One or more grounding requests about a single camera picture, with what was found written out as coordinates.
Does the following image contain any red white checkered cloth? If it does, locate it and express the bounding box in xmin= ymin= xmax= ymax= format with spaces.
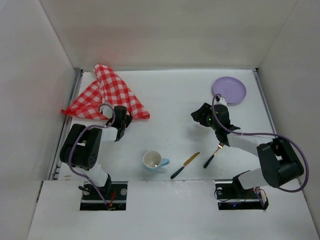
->
xmin=61 ymin=64 xmax=150 ymax=121

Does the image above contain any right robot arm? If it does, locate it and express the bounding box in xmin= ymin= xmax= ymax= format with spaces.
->
xmin=191 ymin=103 xmax=310 ymax=193

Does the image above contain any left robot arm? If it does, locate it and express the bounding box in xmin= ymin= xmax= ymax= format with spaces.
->
xmin=59 ymin=104 xmax=133 ymax=198

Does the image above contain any lilac plastic plate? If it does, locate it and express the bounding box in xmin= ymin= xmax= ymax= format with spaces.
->
xmin=212 ymin=76 xmax=247 ymax=105

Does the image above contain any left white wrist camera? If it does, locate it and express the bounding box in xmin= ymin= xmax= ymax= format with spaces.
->
xmin=102 ymin=109 xmax=113 ymax=119

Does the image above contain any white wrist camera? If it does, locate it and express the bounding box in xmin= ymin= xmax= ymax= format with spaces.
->
xmin=102 ymin=109 xmax=113 ymax=119
xmin=215 ymin=96 xmax=227 ymax=107

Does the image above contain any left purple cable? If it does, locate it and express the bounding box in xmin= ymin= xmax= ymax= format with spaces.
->
xmin=67 ymin=104 xmax=116 ymax=205

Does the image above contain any purple cable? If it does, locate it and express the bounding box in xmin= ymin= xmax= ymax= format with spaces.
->
xmin=211 ymin=93 xmax=310 ymax=193
xmin=67 ymin=104 xmax=116 ymax=205

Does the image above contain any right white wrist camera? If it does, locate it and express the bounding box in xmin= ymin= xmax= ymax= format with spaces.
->
xmin=215 ymin=96 xmax=227 ymax=107

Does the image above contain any gold fork dark handle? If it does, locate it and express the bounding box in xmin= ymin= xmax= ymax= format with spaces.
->
xmin=203 ymin=142 xmax=224 ymax=169

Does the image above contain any white mug blue handle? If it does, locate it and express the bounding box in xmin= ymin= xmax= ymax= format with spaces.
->
xmin=142 ymin=151 xmax=170 ymax=171

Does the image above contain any gold knife dark handle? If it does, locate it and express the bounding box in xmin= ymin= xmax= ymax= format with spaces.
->
xmin=170 ymin=152 xmax=200 ymax=180

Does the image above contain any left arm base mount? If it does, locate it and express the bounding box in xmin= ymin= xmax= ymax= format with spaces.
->
xmin=78 ymin=181 xmax=128 ymax=211

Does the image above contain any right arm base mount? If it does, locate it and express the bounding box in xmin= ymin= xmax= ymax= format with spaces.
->
xmin=214 ymin=181 xmax=269 ymax=211

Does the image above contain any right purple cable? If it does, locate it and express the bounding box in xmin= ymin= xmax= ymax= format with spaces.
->
xmin=211 ymin=93 xmax=310 ymax=193

